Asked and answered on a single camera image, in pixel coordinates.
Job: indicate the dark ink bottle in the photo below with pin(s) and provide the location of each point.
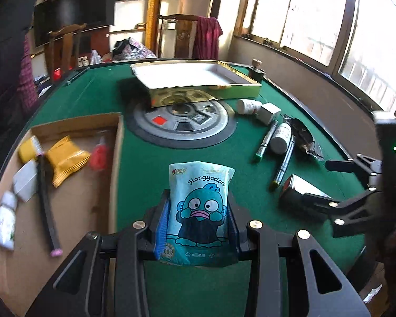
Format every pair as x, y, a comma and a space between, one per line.
255, 70

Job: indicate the black television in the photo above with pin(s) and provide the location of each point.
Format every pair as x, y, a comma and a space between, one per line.
53, 15

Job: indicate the maroon cloth on chair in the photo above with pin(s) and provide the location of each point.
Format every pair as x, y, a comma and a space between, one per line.
206, 43

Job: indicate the yellow white roll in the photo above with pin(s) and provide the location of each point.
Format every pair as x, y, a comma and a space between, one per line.
30, 150

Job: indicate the patterned bag pile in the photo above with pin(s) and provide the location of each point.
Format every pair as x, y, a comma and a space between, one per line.
129, 49

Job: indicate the black foil snack bag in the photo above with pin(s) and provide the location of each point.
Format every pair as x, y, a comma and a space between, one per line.
304, 138

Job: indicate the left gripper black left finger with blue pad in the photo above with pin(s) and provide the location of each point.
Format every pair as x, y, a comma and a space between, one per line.
103, 265

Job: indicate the pink tipped black stick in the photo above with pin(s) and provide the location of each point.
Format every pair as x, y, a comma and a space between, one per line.
46, 213

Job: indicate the white bottle in tray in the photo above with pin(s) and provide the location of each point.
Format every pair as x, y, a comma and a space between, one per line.
8, 208

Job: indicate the white pill bottle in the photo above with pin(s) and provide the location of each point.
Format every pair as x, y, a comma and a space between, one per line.
281, 139

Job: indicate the wooden chair with cloth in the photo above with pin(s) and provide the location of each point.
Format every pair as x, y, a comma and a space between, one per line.
176, 36

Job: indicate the green capped black marker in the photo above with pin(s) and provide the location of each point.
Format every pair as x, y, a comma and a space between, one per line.
265, 141

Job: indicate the white box in tray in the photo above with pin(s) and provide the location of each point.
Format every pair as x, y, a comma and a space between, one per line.
25, 181

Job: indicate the yellow snack pouch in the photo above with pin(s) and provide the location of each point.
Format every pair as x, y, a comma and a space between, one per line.
66, 158

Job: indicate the round mahjong table console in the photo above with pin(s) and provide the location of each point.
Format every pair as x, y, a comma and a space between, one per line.
183, 126

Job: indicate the small white box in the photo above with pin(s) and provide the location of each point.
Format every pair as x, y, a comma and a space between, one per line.
267, 112

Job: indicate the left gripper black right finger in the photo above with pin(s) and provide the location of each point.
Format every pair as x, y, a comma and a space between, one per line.
290, 274

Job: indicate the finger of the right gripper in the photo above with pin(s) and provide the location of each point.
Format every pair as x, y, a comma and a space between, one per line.
357, 215
364, 167

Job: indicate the window frame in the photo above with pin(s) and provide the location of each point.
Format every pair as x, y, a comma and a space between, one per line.
352, 42

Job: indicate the red white long box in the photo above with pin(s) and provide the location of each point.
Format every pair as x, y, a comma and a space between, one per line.
301, 197

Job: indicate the red small bottle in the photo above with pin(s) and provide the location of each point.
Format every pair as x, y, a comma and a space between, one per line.
99, 159

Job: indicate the wooden chair left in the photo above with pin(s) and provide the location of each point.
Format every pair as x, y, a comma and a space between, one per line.
71, 38

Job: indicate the gold white gift box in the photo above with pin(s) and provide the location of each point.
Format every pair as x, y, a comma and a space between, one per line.
180, 81

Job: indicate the person maroon sleeve forearm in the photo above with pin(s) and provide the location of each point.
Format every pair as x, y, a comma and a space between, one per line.
26, 86

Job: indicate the cardboard box tray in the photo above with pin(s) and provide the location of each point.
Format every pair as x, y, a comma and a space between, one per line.
85, 201

